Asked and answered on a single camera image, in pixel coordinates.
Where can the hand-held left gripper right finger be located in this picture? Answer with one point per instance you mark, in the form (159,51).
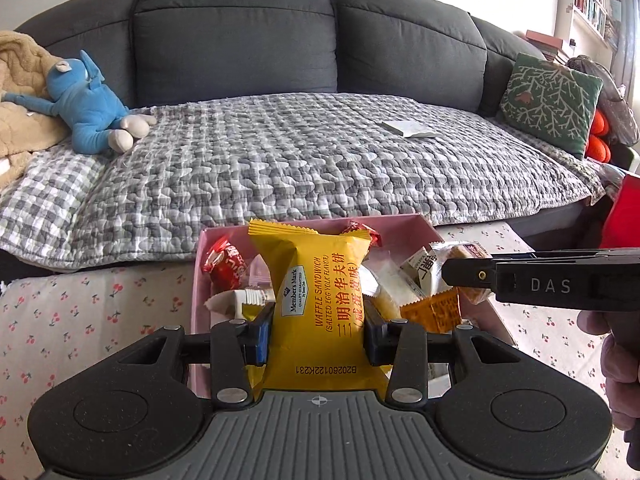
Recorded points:
(372,336)

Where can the clear brown cake packet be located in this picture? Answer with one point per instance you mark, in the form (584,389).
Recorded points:
(475,294)

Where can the grey quilted blanket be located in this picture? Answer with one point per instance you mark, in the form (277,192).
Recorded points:
(300,160)

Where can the green branch pattern cushion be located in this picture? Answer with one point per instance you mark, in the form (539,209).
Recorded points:
(550,100)

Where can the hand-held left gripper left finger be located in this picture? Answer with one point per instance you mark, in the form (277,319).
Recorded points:
(261,336)

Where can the clear rice cracker packet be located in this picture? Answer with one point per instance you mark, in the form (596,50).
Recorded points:
(372,280)

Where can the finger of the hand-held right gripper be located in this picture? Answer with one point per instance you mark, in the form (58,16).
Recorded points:
(467,272)

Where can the white striped snack packet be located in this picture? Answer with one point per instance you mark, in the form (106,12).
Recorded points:
(230,302)

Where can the red bag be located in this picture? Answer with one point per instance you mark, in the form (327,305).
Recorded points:
(622,215)

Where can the red and white rabbit packet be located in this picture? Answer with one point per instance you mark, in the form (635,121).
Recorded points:
(225,265)

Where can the cherry print tablecloth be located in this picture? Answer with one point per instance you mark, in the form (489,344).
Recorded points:
(100,310)

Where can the grey gingham blanket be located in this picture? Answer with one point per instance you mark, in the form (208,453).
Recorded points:
(45,190)

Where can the blue plush toy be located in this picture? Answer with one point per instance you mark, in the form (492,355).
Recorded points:
(92,110)

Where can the brown patterned cushion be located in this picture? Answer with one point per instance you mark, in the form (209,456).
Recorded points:
(615,100)

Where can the pink snack packet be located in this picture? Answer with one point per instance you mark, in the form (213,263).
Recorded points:
(260,277)

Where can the stack of books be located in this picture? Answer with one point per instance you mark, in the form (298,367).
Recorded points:
(545,42)

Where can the person's right hand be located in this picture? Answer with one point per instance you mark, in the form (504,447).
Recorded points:
(625,375)

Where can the orange round cushion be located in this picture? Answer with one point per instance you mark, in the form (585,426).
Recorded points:
(598,147)

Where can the white triangular snack packet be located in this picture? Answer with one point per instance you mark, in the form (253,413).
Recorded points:
(420,270)

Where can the pink cardboard box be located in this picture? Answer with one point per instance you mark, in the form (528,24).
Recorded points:
(200,305)

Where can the red snack packet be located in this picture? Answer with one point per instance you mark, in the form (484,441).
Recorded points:
(360,232)

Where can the orange and white snack packet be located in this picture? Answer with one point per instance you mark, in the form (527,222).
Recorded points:
(432,310)

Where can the white bookshelf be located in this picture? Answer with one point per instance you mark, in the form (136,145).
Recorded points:
(592,0)

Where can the yellow snack packet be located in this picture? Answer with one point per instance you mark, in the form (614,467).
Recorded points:
(385,305)
(310,310)

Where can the white flat paper packet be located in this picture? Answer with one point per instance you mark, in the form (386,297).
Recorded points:
(410,128)

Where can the dark grey sofa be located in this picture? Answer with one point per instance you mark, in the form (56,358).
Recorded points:
(235,40)

